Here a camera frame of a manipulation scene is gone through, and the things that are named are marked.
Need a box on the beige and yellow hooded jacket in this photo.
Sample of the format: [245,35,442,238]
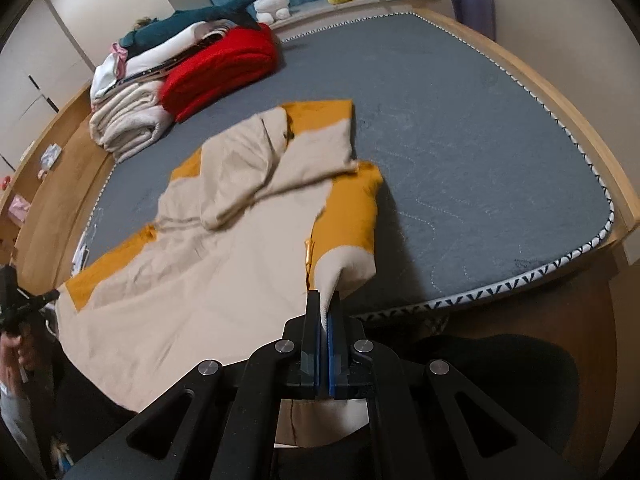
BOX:
[53,98,385,449]

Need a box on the white folded clothes stack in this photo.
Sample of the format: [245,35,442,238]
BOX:
[89,20,235,110]

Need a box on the person left hand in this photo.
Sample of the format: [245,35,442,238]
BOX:
[1,325,38,392]

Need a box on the white tissue pack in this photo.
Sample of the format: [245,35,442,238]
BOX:
[40,143,62,171]

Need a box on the folded white duvet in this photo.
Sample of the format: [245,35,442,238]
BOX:
[89,79,174,164]

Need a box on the red fluffy blanket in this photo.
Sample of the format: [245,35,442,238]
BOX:
[160,25,280,122]

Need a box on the white plush toy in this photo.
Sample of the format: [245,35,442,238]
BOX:
[254,0,291,25]

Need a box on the teal shark plush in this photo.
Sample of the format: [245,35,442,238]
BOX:
[118,0,258,58]

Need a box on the purple bag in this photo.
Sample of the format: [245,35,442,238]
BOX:
[450,0,497,41]

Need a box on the wooden bed frame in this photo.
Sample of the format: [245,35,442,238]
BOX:
[1,11,639,313]

